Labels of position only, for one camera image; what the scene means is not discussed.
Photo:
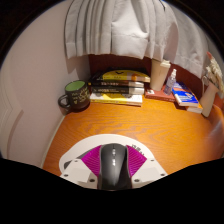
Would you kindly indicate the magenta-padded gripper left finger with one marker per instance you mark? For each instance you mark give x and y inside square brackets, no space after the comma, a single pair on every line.
[78,171]

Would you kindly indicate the white curtain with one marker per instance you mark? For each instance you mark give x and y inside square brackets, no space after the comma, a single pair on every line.
[126,26]

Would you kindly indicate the yellow orange book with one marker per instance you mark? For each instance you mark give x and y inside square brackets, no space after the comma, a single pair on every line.
[196,109]

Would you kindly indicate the red book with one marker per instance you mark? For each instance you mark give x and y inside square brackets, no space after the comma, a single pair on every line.
[156,95]

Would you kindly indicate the yellow and white book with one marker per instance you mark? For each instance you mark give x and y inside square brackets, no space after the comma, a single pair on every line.
[115,98]

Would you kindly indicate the dark mug green inside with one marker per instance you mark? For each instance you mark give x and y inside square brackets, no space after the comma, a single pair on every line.
[76,96]

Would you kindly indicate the blue book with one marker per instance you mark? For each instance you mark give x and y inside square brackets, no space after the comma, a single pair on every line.
[185,95]

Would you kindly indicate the black computer mouse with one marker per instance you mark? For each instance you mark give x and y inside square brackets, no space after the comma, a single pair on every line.
[114,166]

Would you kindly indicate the yellow and black book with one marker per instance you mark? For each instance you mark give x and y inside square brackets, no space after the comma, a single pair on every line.
[123,76]

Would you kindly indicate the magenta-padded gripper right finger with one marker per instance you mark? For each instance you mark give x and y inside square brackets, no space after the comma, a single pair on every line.
[148,170]

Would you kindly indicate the round white mouse pad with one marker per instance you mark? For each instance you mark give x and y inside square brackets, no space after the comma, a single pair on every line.
[100,139]

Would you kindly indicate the beige lidded tumbler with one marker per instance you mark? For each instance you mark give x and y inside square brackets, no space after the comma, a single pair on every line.
[159,75]

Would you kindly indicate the small clear spray bottle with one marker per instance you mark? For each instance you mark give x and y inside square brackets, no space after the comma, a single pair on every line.
[170,85]

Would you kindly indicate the white ceramic jug vase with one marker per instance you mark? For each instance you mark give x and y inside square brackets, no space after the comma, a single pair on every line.
[208,100]

